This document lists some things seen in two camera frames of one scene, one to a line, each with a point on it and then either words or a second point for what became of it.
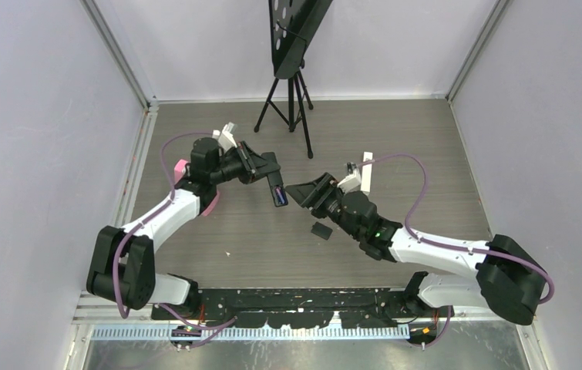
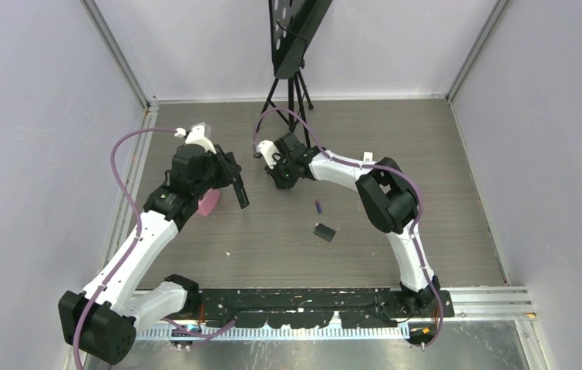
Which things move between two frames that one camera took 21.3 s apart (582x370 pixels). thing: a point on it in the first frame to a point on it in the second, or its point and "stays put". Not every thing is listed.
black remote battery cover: (321, 230) stays put
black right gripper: (314, 194) to (281, 184)
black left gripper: (253, 166) to (228, 169)
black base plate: (287, 308) stays put
